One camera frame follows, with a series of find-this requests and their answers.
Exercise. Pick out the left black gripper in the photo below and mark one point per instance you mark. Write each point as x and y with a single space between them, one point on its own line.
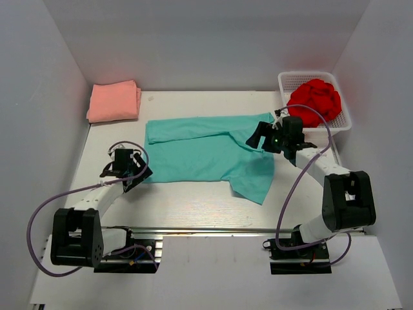
131 176

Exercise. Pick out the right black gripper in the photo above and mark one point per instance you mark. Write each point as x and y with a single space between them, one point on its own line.
268 139

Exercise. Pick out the teal t shirt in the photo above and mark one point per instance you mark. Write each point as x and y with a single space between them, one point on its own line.
210 149

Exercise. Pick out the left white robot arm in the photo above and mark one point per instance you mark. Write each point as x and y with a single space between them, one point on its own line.
78 239

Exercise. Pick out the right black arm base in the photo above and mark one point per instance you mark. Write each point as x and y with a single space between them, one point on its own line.
312 260

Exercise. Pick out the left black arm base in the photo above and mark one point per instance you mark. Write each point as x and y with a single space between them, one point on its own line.
144 259

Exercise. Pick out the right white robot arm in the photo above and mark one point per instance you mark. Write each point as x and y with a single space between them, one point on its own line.
310 161

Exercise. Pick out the crumpled red t shirt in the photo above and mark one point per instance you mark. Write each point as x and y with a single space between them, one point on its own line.
318 95

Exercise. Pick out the folded pink t shirt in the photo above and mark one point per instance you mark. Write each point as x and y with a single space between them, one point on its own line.
114 102

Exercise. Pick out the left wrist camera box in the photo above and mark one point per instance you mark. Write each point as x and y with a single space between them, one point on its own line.
122 157

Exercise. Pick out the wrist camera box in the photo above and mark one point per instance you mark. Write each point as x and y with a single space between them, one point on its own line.
122 157
292 126

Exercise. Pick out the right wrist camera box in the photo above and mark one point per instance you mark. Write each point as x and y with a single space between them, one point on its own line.
292 126

